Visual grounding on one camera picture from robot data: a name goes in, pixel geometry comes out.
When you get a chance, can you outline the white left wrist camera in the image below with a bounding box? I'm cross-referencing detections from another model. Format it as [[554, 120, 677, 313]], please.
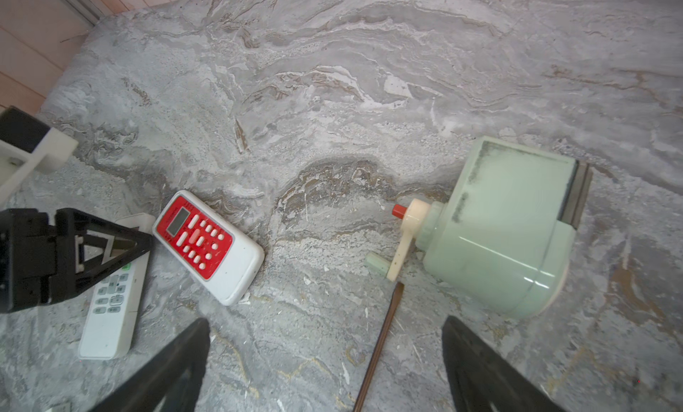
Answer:
[[1, 106, 78, 205]]

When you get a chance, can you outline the black yellow handled screwdriver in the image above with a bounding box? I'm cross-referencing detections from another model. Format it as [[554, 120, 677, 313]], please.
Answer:
[[352, 282, 405, 412]]

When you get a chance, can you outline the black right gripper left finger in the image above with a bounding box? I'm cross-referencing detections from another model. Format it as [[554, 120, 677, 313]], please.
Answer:
[[92, 318, 211, 411]]

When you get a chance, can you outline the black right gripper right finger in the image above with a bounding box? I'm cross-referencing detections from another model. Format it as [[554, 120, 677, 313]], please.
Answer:
[[442, 316, 563, 411]]

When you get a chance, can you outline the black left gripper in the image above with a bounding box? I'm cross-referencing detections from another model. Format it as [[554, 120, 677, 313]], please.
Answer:
[[1, 209, 154, 314]]

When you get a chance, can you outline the mint green pencil sharpener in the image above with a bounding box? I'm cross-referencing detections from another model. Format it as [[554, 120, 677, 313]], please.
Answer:
[[365, 137, 592, 319]]

